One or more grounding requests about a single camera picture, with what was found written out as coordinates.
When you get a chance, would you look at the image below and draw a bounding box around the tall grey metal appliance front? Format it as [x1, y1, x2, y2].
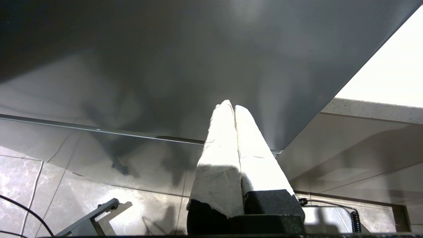
[0, 0, 423, 196]

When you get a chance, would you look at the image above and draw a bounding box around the black floor cable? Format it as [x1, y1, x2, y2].
[0, 194, 55, 238]

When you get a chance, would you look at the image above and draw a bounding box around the grey metal stand leg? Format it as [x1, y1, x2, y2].
[56, 198, 133, 237]

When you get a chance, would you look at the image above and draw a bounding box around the black coiled cable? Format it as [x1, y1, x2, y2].
[298, 197, 363, 234]

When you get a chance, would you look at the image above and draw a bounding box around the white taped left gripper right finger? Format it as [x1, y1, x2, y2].
[234, 105, 306, 219]

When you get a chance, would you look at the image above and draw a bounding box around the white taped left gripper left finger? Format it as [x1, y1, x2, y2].
[186, 99, 246, 236]

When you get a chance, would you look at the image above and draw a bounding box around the grey base cabinet front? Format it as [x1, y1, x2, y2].
[277, 112, 423, 233]

